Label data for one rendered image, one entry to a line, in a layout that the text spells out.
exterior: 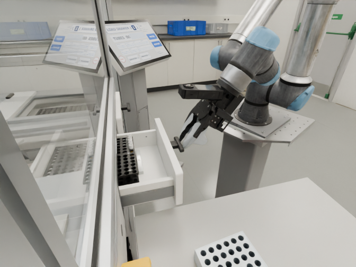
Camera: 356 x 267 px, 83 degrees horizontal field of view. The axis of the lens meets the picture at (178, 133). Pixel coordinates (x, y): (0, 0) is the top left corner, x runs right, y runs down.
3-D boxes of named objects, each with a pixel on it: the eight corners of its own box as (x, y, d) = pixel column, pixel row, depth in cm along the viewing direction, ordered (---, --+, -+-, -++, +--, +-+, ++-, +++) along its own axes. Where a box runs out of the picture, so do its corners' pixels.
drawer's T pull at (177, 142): (177, 139, 62) (177, 135, 62) (184, 152, 56) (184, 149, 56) (166, 140, 62) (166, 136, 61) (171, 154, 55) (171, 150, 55)
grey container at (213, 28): (220, 32, 410) (220, 23, 401) (228, 33, 386) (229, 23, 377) (202, 33, 397) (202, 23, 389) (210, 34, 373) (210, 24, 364)
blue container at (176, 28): (196, 33, 391) (196, 20, 379) (206, 35, 358) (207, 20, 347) (167, 34, 372) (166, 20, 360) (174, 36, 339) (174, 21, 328)
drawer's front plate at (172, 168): (160, 143, 75) (159, 117, 69) (182, 205, 51) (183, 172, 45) (156, 144, 74) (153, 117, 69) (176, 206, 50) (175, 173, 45)
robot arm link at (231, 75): (238, 67, 48) (222, 60, 54) (225, 83, 49) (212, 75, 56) (257, 83, 51) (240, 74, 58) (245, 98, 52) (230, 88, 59)
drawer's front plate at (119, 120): (122, 112, 98) (119, 90, 92) (125, 144, 74) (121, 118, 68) (118, 113, 97) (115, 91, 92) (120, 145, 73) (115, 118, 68)
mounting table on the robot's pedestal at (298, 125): (239, 113, 138) (241, 97, 132) (308, 138, 110) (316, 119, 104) (193, 135, 113) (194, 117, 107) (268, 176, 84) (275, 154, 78)
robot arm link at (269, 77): (253, 59, 67) (241, 43, 58) (287, 66, 60) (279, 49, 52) (242, 81, 68) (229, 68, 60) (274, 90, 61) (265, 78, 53)
